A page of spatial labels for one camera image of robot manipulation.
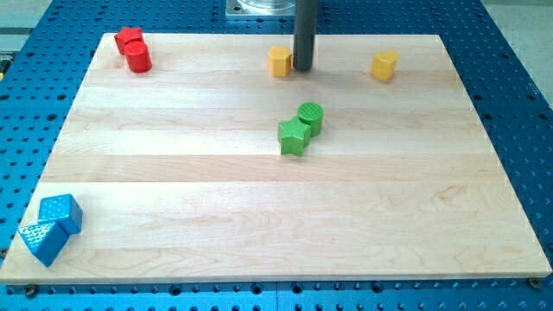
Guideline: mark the green star block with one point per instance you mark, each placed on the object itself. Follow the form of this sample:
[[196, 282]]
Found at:
[[293, 136]]

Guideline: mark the red star block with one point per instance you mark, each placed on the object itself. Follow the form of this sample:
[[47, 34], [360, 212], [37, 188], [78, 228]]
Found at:
[[127, 35]]

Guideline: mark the green cylinder block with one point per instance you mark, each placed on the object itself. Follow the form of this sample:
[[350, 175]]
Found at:
[[311, 113]]

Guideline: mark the light wooden board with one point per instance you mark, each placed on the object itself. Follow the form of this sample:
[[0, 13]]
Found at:
[[179, 173]]

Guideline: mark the yellow hexagon block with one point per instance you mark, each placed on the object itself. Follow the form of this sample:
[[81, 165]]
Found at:
[[279, 61]]

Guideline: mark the yellow heart block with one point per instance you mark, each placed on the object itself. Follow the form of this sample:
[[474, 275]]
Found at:
[[383, 64]]

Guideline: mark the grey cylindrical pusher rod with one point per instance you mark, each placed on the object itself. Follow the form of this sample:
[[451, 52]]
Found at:
[[304, 34]]

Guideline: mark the silver robot mounting base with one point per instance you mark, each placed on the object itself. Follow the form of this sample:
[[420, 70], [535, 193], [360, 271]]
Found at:
[[260, 7]]

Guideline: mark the red cylinder block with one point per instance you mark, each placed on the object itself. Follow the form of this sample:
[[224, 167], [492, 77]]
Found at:
[[137, 56]]

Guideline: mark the blue cube block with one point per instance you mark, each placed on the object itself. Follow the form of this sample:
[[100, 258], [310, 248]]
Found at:
[[64, 210]]

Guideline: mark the blue triangle block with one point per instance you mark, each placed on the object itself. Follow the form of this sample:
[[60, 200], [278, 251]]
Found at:
[[44, 240]]

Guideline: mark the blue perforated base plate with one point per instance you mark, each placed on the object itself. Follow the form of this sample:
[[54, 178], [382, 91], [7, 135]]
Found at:
[[501, 49]]

